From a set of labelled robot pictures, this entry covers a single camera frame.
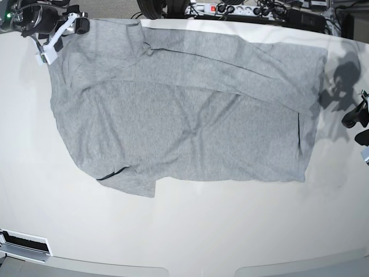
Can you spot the black power adapter box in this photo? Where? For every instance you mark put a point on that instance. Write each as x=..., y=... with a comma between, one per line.
x=305, y=21

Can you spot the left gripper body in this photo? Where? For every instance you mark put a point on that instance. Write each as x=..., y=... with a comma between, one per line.
x=363, y=113

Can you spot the black wheel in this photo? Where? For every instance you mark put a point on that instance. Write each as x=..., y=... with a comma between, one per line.
x=156, y=9

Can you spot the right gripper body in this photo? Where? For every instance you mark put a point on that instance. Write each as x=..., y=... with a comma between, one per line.
x=41, y=18

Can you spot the white slotted bracket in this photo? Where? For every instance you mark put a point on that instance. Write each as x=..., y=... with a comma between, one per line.
x=25, y=246

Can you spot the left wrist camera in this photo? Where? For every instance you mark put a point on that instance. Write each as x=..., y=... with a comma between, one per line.
x=365, y=155

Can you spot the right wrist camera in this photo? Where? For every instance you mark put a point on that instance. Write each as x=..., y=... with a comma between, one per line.
x=48, y=56

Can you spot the grey t-shirt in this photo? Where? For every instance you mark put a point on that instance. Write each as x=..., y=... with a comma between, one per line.
x=134, y=105

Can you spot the white power strip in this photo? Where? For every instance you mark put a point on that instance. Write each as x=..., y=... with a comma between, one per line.
x=274, y=11

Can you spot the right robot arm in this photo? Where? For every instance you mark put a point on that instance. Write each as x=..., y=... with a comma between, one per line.
x=9, y=17

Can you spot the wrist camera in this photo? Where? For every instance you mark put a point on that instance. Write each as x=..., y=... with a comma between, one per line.
x=365, y=155
x=48, y=56

